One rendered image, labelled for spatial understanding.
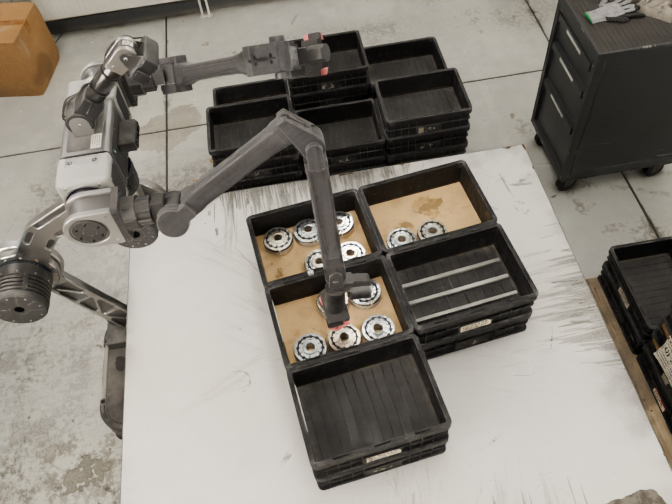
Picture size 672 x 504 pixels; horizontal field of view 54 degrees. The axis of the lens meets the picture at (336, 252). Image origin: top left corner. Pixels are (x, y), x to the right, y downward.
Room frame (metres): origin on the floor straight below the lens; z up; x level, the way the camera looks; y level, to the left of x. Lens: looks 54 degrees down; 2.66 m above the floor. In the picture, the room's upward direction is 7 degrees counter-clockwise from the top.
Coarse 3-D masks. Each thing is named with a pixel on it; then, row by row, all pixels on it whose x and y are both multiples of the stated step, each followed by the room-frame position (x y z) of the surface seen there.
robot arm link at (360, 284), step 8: (336, 272) 0.98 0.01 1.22; (336, 280) 0.96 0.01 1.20; (352, 280) 0.98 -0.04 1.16; (360, 280) 0.98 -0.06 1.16; (368, 280) 0.98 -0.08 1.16; (336, 288) 0.95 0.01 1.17; (352, 288) 0.97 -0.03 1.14; (360, 288) 0.97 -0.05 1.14; (368, 288) 0.96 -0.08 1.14; (352, 296) 0.95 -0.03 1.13; (360, 296) 0.95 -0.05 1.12; (368, 296) 0.95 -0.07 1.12
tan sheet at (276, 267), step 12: (288, 228) 1.45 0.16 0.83; (360, 228) 1.41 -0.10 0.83; (348, 240) 1.36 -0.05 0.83; (360, 240) 1.36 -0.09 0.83; (264, 252) 1.36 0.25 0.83; (288, 252) 1.34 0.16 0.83; (300, 252) 1.34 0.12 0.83; (264, 264) 1.31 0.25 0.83; (276, 264) 1.30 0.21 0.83; (288, 264) 1.29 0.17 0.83; (300, 264) 1.29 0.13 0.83; (276, 276) 1.25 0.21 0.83
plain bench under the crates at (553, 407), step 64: (256, 192) 1.75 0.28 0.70; (512, 192) 1.59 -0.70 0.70; (192, 256) 1.48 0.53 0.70; (128, 320) 1.23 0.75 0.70; (192, 320) 1.20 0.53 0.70; (256, 320) 1.17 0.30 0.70; (576, 320) 1.02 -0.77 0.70; (128, 384) 0.98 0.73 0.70; (192, 384) 0.96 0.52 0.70; (256, 384) 0.93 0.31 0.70; (448, 384) 0.85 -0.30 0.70; (512, 384) 0.82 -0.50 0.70; (576, 384) 0.80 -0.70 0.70; (128, 448) 0.77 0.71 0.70; (192, 448) 0.74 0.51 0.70; (256, 448) 0.72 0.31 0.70; (448, 448) 0.65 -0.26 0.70; (512, 448) 0.62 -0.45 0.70; (576, 448) 0.60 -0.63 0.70; (640, 448) 0.58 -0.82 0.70
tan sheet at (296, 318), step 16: (384, 288) 1.15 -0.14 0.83; (288, 304) 1.14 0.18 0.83; (304, 304) 1.13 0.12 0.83; (352, 304) 1.11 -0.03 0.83; (384, 304) 1.09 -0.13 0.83; (288, 320) 1.08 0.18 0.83; (304, 320) 1.07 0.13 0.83; (320, 320) 1.06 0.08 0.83; (352, 320) 1.05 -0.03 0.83; (288, 336) 1.02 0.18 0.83; (288, 352) 0.96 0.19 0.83
